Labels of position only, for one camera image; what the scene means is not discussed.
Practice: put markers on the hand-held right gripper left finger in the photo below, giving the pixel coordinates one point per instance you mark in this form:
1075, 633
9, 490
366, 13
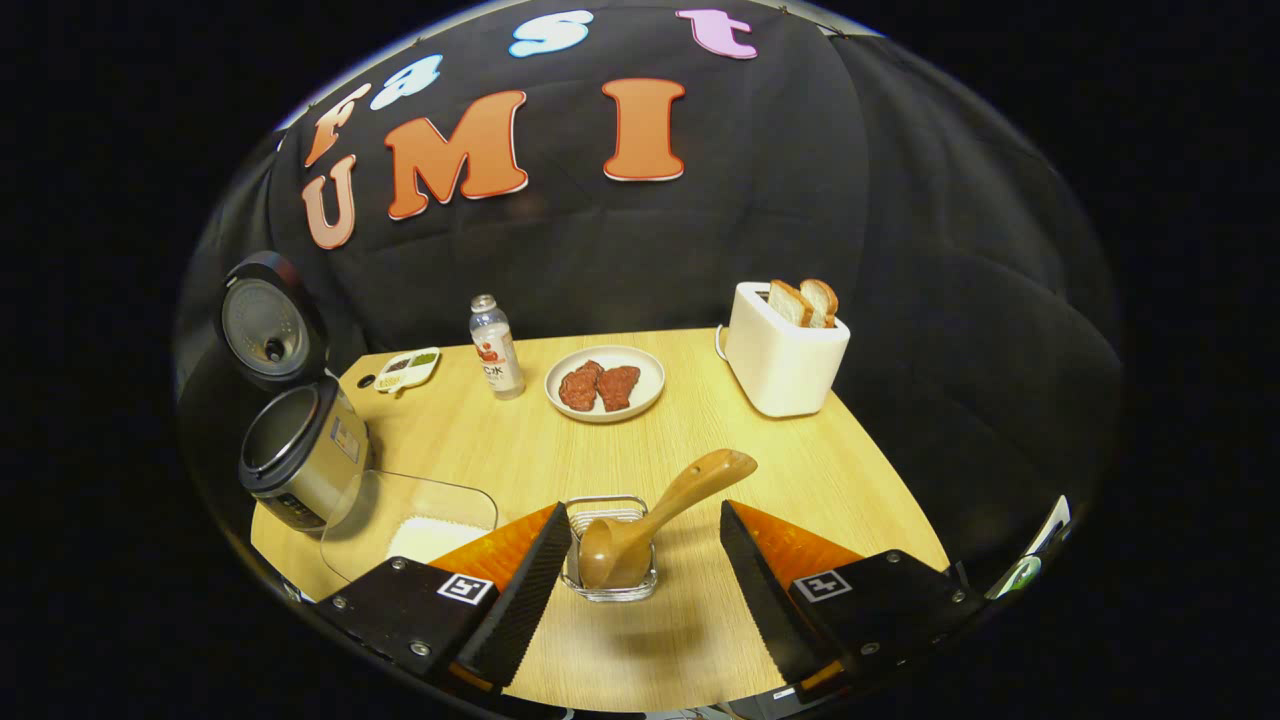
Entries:
525, 605

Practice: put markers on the white toaster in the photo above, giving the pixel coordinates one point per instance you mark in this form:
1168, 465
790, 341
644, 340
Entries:
785, 365

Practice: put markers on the red meat slice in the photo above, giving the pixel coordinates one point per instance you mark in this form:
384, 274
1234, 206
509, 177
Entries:
618, 388
580, 388

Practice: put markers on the clear glass rice dish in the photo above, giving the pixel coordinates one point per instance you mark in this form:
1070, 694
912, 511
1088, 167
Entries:
420, 495

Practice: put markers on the white compartment snack dish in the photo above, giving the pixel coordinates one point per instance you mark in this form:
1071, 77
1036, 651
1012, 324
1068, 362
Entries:
408, 370

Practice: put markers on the toasted bread slice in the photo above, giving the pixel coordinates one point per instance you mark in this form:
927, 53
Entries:
788, 303
822, 300

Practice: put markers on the white round plate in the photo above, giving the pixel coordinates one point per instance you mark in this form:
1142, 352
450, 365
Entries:
645, 375

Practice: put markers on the silver black rice cooker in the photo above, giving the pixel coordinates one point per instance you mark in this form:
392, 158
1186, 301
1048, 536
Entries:
310, 470

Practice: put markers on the glass chopstick holder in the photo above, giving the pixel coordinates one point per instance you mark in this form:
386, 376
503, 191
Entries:
610, 592

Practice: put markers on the white rice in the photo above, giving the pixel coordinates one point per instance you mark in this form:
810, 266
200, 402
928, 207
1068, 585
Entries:
430, 540

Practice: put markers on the wooden spoon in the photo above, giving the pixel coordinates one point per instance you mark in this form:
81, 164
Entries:
680, 495

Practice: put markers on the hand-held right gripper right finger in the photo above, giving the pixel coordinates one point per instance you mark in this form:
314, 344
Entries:
765, 600

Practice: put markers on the clear drink bottle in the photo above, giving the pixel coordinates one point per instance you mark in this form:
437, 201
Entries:
498, 360

